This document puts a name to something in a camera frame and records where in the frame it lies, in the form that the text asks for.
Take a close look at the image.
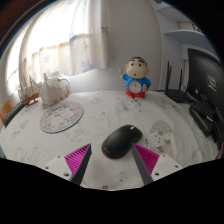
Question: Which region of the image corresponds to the wooden model sailing ship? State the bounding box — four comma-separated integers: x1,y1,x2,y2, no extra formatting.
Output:
18,74,42,107

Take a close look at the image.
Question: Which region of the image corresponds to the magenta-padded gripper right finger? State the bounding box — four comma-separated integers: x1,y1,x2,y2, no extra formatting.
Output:
131,142,184,186

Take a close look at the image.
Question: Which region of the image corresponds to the black desktop device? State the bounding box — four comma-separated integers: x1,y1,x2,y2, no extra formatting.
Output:
188,99,218,138

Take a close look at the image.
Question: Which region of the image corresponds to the white wall shelf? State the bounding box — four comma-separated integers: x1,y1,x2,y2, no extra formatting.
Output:
155,3,214,48

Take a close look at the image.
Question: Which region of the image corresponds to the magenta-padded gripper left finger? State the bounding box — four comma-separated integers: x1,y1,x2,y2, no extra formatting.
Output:
42,143,93,187

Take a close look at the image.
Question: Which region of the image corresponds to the black computer monitor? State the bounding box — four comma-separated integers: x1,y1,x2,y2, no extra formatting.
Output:
186,47,224,114

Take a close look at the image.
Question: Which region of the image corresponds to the white ceramic pitcher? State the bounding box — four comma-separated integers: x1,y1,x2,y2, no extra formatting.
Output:
39,72,72,110

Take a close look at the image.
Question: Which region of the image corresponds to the orange flat board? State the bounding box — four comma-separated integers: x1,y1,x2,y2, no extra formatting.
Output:
0,99,14,125

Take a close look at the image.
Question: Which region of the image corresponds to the black computer mouse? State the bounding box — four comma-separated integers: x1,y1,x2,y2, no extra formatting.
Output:
100,124,144,160

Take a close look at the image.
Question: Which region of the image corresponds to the cartoon boy figure clock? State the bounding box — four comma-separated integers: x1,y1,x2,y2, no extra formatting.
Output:
119,55,152,100

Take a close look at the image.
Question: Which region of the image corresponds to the white star-print curtain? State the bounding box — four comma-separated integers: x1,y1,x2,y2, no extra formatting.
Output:
6,0,112,95

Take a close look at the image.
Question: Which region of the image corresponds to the white cartoon-print tablecloth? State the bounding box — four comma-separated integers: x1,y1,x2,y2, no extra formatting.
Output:
0,89,221,191

